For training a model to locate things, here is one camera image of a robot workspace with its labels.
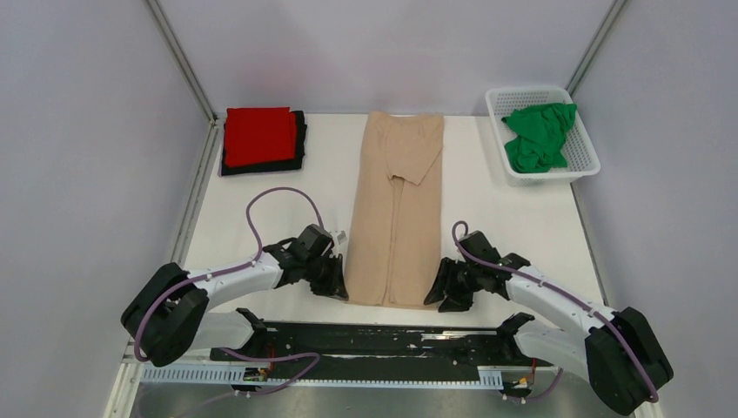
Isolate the aluminium frame post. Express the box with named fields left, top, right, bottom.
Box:
left=143, top=0, right=217, bottom=125
left=565, top=0, right=630, bottom=97

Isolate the aluminium frame post right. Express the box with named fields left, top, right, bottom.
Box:
left=565, top=0, right=630, bottom=97

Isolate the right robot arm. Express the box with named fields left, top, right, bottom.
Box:
left=424, top=231, right=674, bottom=415

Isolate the red folded t shirt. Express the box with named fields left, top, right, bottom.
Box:
left=225, top=107, right=297, bottom=168

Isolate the white slotted cable duct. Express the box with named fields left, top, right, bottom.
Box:
left=140, top=364, right=503, bottom=390

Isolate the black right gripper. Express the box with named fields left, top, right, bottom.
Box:
left=424, top=258, right=482, bottom=313

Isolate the black folded t shirt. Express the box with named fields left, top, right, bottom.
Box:
left=219, top=110, right=307, bottom=177

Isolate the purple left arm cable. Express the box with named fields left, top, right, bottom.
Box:
left=132, top=186, right=322, bottom=396

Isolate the aluminium frame post left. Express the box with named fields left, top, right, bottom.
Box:
left=143, top=0, right=217, bottom=125

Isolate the white plastic basket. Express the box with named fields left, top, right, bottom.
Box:
left=485, top=85, right=600, bottom=186

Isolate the green t shirt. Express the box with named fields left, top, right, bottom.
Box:
left=502, top=103, right=578, bottom=174

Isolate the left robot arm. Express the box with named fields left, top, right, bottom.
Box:
left=121, top=224, right=348, bottom=367

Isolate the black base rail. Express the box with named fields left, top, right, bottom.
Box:
left=240, top=321, right=535, bottom=380

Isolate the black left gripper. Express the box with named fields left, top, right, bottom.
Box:
left=303, top=253, right=349, bottom=300

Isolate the beige t shirt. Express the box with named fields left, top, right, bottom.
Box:
left=345, top=111, right=445, bottom=309

